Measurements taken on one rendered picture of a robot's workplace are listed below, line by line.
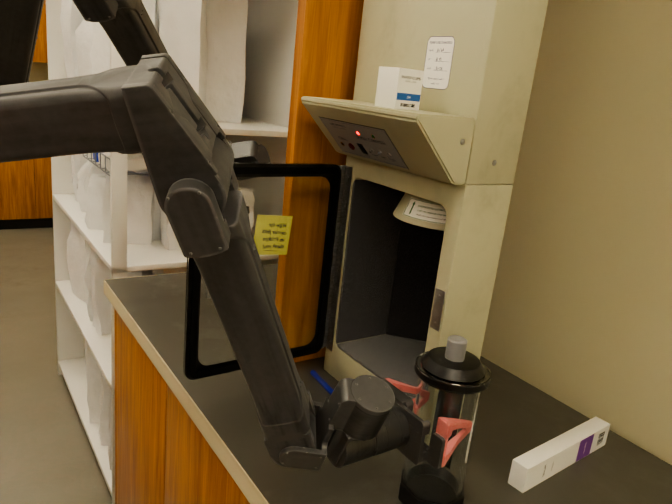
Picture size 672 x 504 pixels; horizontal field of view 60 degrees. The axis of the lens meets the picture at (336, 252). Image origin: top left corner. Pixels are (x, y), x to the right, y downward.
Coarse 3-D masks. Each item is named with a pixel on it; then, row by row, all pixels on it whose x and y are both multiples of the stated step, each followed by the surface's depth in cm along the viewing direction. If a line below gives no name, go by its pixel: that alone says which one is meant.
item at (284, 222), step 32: (256, 192) 103; (288, 192) 107; (320, 192) 111; (256, 224) 105; (288, 224) 109; (320, 224) 113; (288, 256) 111; (320, 256) 115; (288, 288) 113; (288, 320) 115; (224, 352) 109
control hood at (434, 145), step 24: (360, 120) 92; (384, 120) 86; (408, 120) 81; (432, 120) 81; (456, 120) 83; (336, 144) 108; (408, 144) 87; (432, 144) 82; (456, 144) 85; (432, 168) 88; (456, 168) 86
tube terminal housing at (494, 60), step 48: (384, 0) 101; (432, 0) 91; (480, 0) 83; (528, 0) 84; (384, 48) 102; (480, 48) 84; (528, 48) 87; (432, 96) 93; (480, 96) 85; (528, 96) 90; (480, 144) 88; (432, 192) 94; (480, 192) 91; (480, 240) 94; (480, 288) 98; (432, 336) 97; (480, 336) 101
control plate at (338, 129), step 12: (324, 120) 103; (336, 120) 99; (336, 132) 103; (348, 132) 100; (360, 132) 96; (372, 132) 93; (384, 132) 89; (372, 144) 96; (384, 144) 93; (372, 156) 100; (384, 156) 97; (396, 156) 93; (408, 168) 94
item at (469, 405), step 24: (456, 384) 78; (480, 384) 79; (432, 408) 81; (456, 408) 80; (432, 432) 82; (456, 432) 81; (456, 456) 83; (408, 480) 87; (432, 480) 84; (456, 480) 84
